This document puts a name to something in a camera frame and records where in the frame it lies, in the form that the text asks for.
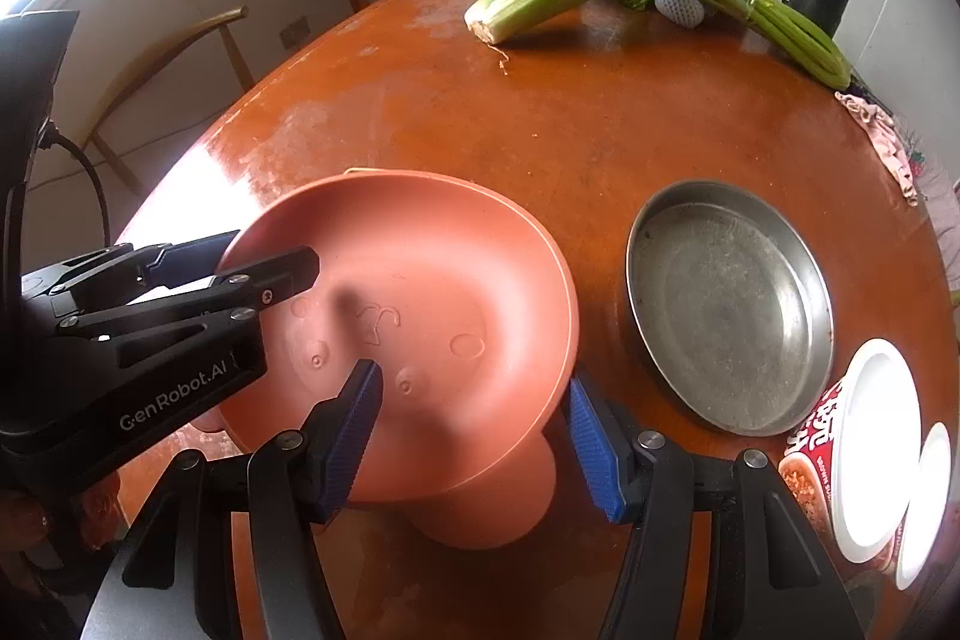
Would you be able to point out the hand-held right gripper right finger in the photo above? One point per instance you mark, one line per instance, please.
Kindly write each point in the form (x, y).
(592, 452)

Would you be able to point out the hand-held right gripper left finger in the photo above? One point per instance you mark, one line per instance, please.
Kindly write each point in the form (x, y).
(352, 437)

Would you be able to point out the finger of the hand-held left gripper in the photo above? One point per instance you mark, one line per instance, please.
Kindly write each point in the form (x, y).
(281, 276)
(191, 254)

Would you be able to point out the orange plastic bowl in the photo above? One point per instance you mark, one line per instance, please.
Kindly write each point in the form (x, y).
(450, 280)
(487, 512)

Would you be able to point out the round steel plate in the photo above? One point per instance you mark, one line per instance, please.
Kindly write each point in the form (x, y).
(727, 310)

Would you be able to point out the curved-back wooden chair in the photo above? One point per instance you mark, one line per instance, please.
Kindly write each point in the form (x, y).
(217, 21)

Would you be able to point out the red instant noodle cup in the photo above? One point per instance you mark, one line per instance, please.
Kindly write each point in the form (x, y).
(870, 452)

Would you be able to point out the pink cloth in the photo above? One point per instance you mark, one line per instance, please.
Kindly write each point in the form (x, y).
(881, 138)

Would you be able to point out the lilac bedding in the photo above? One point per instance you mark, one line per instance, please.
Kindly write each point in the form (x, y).
(941, 190)

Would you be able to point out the thin celery bunch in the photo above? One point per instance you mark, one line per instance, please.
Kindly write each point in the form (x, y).
(780, 29)

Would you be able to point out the wall socket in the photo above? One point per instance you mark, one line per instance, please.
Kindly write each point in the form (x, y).
(296, 33)

